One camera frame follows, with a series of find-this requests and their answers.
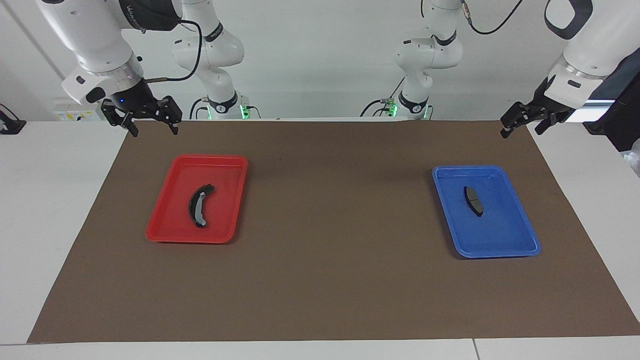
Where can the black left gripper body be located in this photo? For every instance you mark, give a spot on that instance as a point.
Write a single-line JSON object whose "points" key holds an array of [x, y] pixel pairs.
{"points": [[550, 107]]}

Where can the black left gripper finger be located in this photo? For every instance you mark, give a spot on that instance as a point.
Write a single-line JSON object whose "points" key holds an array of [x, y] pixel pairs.
{"points": [[545, 124], [512, 120]]}

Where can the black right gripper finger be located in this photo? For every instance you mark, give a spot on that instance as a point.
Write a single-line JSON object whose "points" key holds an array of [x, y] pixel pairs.
{"points": [[173, 126], [131, 124]]}

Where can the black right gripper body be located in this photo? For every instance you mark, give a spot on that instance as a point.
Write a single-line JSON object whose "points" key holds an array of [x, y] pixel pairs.
{"points": [[132, 100]]}

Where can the curved brake shoe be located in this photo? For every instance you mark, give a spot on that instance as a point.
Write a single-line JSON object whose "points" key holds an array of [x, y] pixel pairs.
{"points": [[192, 207]]}

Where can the dark brake pad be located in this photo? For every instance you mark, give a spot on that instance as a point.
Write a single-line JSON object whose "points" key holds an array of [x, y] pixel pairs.
{"points": [[473, 200]]}

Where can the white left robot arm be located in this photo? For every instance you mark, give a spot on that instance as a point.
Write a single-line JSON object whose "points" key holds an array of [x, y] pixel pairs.
{"points": [[600, 40]]}

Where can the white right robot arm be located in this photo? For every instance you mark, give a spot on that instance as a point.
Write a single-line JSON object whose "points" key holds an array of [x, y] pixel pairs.
{"points": [[95, 40]]}

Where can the black monitor stand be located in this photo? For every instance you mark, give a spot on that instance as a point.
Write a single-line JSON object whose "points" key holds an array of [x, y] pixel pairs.
{"points": [[622, 110]]}

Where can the clear plastic container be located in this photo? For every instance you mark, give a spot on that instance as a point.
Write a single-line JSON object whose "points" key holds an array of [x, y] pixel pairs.
{"points": [[634, 157]]}

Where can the red plastic tray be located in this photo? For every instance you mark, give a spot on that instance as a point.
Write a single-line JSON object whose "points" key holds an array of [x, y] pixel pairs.
{"points": [[220, 220]]}

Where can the blue plastic tray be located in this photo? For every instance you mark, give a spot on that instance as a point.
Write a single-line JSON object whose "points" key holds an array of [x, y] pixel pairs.
{"points": [[500, 235]]}

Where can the black clamp device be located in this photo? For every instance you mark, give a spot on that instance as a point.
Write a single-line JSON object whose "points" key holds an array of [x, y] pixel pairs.
{"points": [[10, 125]]}

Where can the brown paper mat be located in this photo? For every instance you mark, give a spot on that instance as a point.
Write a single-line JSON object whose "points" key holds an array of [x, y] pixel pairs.
{"points": [[325, 275]]}

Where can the white wall socket box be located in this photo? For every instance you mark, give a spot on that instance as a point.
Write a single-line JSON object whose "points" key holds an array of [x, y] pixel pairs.
{"points": [[75, 112]]}

